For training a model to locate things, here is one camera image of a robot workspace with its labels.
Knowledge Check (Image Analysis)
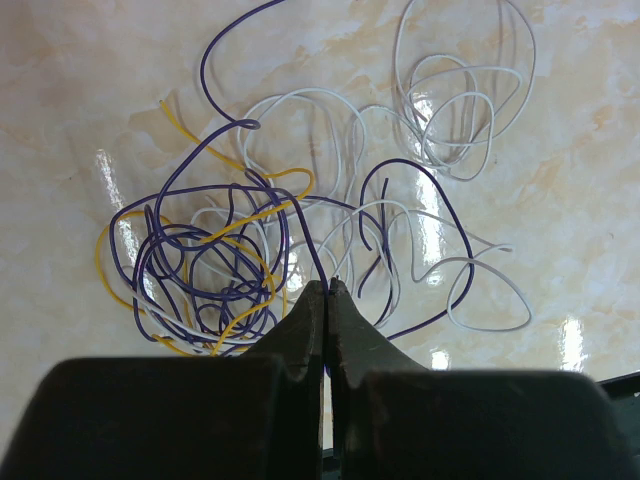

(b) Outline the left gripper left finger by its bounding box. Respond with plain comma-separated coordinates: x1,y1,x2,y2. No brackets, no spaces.
1,281,326,479

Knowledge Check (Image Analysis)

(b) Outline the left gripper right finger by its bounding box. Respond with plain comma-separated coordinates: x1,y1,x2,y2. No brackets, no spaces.
327,280,639,479

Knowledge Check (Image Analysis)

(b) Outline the purple cable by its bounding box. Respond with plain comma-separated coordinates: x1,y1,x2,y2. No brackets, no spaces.
108,0,475,359

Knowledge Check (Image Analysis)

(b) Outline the yellow cable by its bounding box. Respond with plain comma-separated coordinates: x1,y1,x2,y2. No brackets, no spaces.
94,99,316,357

